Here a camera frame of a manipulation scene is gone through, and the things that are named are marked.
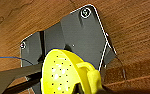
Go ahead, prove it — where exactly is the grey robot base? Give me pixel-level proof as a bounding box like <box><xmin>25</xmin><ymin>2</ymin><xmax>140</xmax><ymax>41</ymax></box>
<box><xmin>19</xmin><ymin>3</ymin><xmax>119</xmax><ymax>94</ymax></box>

